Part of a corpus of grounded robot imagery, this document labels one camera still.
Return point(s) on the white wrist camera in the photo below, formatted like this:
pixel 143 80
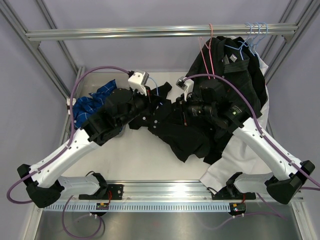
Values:
pixel 187 85
pixel 137 81

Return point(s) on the black shirt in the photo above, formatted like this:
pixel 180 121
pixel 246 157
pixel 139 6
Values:
pixel 185 135

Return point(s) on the dark pinstriped shirt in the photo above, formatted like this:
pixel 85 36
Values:
pixel 245 74

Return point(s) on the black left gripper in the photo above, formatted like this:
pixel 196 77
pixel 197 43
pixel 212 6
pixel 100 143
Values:
pixel 143 97

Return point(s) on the aluminium hanging rail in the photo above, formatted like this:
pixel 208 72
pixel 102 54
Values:
pixel 152 32

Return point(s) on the pink wire hanger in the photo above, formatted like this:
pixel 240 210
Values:
pixel 208 46

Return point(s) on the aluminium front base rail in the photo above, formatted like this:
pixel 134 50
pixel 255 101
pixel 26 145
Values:
pixel 163 191

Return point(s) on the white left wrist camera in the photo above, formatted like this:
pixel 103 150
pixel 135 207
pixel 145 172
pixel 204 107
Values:
pixel 137 81

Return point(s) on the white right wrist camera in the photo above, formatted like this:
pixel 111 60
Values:
pixel 187 85

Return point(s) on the blue plaid shirt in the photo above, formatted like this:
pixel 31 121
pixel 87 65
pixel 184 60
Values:
pixel 85 106

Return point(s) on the white shirt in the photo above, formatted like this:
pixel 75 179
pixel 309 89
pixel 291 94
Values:
pixel 236 157

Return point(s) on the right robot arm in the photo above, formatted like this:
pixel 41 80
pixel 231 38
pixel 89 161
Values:
pixel 288 174

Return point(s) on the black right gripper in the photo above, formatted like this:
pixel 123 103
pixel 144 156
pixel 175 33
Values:
pixel 183 106

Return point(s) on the white slotted cable duct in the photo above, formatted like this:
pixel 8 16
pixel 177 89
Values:
pixel 141 207

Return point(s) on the right aluminium frame post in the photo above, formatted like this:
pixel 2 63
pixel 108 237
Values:
pixel 279 47

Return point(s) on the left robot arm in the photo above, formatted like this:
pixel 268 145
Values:
pixel 44 181

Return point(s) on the blue wire hanger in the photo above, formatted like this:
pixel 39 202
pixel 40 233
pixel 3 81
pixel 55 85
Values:
pixel 262 32
pixel 240 48
pixel 155 85
pixel 256 30

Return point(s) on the clear plastic bin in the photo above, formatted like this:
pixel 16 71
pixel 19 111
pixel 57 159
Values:
pixel 93 81

